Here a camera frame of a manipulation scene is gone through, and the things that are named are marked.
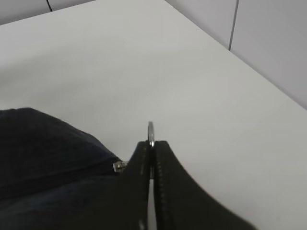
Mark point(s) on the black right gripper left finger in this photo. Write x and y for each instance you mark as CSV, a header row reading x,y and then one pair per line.
x,y
123,206

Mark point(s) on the navy blue lunch bag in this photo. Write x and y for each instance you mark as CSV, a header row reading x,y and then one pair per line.
x,y
50,172

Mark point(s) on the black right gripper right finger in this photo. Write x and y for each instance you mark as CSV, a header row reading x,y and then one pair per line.
x,y
181,204

